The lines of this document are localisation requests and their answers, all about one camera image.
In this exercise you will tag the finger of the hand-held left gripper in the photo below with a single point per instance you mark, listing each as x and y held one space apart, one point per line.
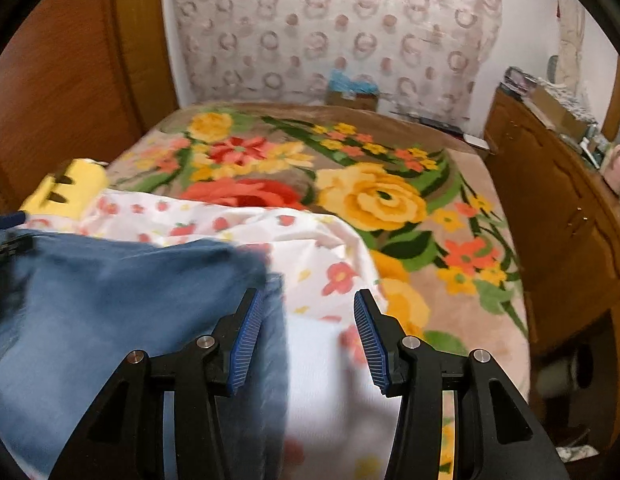
7 220
10 252

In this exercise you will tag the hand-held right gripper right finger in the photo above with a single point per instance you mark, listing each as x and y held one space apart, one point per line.
370 346

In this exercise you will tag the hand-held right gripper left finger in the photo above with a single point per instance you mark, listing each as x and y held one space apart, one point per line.
245 341

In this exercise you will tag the blue denim pants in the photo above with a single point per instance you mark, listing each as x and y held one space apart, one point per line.
115 300

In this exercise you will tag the yellow plush toy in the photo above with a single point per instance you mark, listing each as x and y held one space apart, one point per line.
75 185

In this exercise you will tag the white floral bed sheet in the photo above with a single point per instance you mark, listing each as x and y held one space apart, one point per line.
315 240

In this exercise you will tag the floral pillow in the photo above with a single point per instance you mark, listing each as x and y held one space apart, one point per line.
390 200

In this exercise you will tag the wooden ribbed headboard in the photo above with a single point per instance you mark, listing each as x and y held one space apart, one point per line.
80 70

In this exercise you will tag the white dark slipper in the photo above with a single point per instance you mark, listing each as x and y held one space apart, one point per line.
560 375

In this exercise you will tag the wooden cabinet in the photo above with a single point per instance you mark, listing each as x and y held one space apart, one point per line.
550 200

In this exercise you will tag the small brown cardboard box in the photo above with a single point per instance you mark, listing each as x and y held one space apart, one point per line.
352 101

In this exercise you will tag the light blue packet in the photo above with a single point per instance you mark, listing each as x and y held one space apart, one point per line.
352 82

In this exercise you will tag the open cardboard box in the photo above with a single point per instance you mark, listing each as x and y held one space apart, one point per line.
555 110

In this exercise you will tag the stack of magazines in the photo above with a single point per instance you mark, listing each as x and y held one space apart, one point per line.
519 82

